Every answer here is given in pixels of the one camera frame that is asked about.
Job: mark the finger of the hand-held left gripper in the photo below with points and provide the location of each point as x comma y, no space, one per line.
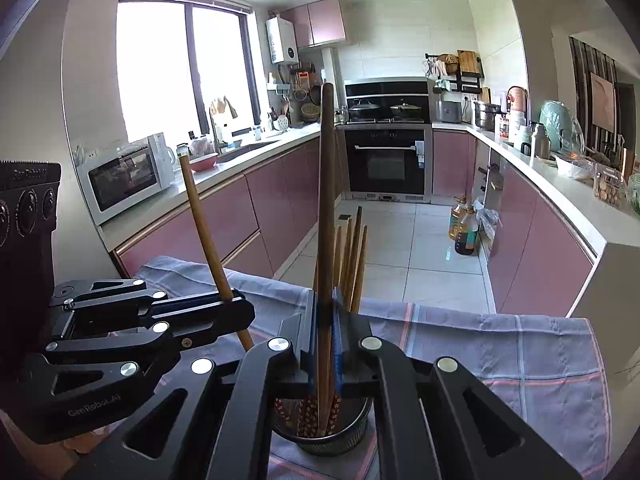
210,322
110,292

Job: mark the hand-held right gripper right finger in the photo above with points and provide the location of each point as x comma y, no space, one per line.
340,355

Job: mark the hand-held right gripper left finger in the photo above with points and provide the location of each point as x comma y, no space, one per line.
315,360

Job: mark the bunch of wooden chopsticks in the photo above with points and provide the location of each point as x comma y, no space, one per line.
358,270

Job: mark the black mesh utensil holder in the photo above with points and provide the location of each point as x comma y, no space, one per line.
330,446

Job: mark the floral-end wooden chopstick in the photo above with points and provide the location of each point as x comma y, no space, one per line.
205,230

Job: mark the grey refrigerator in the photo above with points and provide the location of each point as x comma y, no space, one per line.
30,110

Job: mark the white toaster oven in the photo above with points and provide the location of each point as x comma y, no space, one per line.
130,180

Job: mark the pink base cabinets under window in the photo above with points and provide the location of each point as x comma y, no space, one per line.
270,195

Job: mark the blue-grey checked tablecloth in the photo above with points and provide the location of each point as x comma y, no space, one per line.
500,350

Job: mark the pink bowl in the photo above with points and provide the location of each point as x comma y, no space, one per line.
204,162

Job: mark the large cooking oil bottle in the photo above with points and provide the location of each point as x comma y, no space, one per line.
466,235

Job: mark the small cooking oil bottle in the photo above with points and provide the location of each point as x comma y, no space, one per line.
456,220

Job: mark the kitchen window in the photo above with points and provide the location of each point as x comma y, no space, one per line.
160,70

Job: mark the black built-in oven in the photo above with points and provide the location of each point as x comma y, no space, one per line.
385,165

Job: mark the white plastic bag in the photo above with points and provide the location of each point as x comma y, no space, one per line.
487,220

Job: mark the pink base cabinets beside oven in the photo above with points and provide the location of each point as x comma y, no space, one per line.
530,240

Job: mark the black wok with lid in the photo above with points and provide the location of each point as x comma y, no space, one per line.
364,111

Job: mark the steel pan with lid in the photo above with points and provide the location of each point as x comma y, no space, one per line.
406,111

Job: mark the black cooktop and hood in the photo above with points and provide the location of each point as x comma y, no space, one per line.
385,90

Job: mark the white kitchen countertop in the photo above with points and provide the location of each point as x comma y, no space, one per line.
575,210

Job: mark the stainless steel stockpot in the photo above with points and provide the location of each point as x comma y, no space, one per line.
486,116

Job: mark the steel thermos flask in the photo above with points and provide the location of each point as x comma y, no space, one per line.
540,142

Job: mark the white bowl in plastic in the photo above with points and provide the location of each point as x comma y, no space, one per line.
572,167

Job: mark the pink electric kettle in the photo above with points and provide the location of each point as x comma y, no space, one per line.
516,99

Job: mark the green air fryer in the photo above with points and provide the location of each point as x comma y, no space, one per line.
557,127

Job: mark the clear box of cookies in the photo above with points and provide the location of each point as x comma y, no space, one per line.
610,187

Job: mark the wooden cutting board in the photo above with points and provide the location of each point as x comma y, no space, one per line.
467,61

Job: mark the white wall water heater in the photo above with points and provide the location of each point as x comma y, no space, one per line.
281,40

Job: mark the black wall rack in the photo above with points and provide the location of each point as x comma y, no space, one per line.
455,82

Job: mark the pink wall cabinet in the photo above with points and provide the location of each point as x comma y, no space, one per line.
320,22

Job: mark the pink wall painting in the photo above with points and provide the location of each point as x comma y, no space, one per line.
602,102

